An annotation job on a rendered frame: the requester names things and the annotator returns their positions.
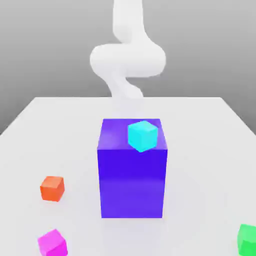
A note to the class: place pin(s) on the small green cube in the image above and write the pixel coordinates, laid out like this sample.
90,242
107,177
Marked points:
247,240

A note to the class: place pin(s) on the small magenta cube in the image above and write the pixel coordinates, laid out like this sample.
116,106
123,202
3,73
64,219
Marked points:
52,243

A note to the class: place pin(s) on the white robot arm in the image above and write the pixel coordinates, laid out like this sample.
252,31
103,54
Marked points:
128,60

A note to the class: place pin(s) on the small orange cube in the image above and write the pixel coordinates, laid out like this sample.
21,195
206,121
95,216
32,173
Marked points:
52,189

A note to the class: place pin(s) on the small cyan cube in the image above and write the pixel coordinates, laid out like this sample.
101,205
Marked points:
142,136

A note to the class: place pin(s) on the large purple box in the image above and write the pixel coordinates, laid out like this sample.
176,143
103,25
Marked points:
132,184

